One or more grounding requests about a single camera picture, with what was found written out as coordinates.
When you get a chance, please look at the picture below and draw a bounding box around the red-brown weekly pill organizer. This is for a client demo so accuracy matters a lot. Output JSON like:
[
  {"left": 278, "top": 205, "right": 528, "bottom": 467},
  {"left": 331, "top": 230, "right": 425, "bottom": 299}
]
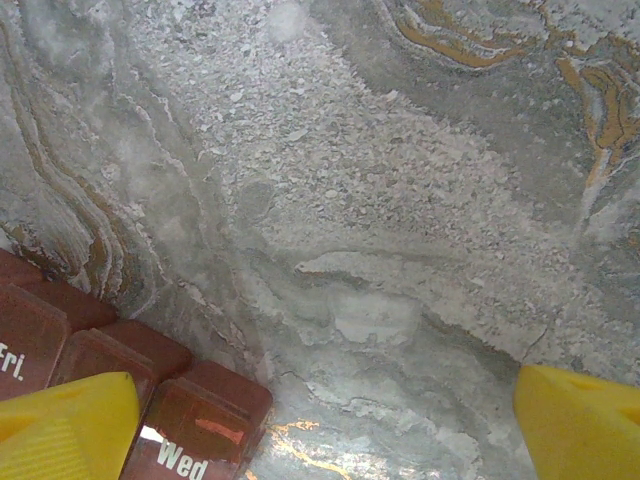
[{"left": 0, "top": 248, "right": 275, "bottom": 480}]

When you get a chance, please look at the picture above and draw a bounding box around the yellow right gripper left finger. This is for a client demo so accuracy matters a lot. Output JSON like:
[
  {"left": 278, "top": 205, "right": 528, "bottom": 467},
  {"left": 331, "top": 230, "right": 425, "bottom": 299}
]
[{"left": 0, "top": 371, "right": 142, "bottom": 480}]

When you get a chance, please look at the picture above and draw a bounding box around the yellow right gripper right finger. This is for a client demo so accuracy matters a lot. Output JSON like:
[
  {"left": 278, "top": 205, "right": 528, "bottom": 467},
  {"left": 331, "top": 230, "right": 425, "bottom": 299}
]
[{"left": 513, "top": 364, "right": 640, "bottom": 480}]

